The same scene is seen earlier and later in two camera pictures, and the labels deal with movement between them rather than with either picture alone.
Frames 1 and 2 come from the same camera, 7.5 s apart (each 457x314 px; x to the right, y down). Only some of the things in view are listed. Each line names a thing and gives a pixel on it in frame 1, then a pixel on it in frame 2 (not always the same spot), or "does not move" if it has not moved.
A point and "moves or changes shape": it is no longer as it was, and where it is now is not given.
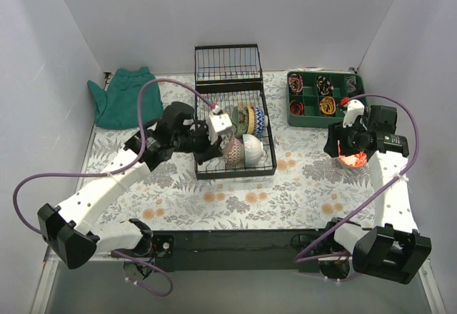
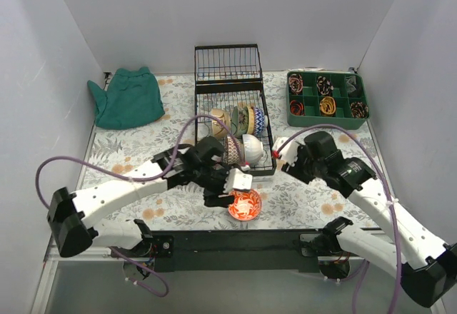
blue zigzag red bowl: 260,120 does not move
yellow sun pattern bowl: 250,123 does not move
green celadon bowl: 240,120 does not move
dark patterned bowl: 233,151 does not move
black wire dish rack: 228,77 does not move
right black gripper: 335,144 to 295,170
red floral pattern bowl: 355,160 moves or changes shape
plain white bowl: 253,150 does not move
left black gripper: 209,147 to 217,193
